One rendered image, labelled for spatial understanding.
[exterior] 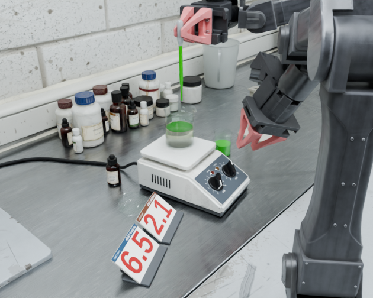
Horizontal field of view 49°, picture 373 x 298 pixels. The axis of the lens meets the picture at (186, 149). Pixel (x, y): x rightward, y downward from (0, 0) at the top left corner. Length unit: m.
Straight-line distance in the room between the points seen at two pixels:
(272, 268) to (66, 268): 0.33
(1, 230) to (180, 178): 0.33
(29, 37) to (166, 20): 0.49
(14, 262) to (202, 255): 0.30
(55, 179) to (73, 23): 0.44
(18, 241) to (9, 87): 0.47
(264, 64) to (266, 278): 0.37
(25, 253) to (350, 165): 0.53
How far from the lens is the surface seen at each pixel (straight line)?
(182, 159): 0.80
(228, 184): 0.81
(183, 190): 0.80
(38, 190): 0.91
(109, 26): 1.25
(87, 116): 1.02
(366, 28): 0.41
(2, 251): 0.76
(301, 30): 0.61
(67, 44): 1.17
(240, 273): 0.68
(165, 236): 0.74
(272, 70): 0.76
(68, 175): 0.95
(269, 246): 0.74
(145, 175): 0.84
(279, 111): 0.72
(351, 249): 0.50
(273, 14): 0.88
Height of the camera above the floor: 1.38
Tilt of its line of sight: 28 degrees down
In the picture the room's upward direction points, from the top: straight up
